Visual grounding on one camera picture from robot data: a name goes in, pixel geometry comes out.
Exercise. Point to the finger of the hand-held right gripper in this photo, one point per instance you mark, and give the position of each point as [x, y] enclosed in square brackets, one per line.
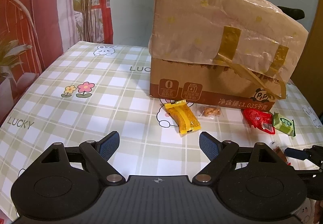
[295, 153]
[314, 176]

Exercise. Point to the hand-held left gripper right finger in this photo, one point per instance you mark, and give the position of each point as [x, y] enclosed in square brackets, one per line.
[208, 144]

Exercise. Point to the checked tablecloth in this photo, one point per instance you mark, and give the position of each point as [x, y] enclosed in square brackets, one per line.
[101, 113]

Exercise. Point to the brown snack packet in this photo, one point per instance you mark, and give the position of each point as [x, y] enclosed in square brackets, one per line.
[280, 152]

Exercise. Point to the clear cookie packet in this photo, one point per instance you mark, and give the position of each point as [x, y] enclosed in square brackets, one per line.
[209, 111]

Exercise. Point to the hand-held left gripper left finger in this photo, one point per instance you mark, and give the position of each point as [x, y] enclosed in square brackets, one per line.
[109, 144]

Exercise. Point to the red snack packet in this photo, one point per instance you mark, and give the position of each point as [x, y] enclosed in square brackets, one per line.
[254, 116]

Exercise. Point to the yellow snack packet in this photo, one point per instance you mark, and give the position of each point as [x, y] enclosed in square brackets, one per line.
[183, 116]

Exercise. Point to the cardboard box with plastic liner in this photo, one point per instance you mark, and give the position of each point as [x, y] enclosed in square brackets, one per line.
[214, 37]

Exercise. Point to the small green snack packet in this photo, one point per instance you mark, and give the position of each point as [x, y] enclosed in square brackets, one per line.
[284, 123]

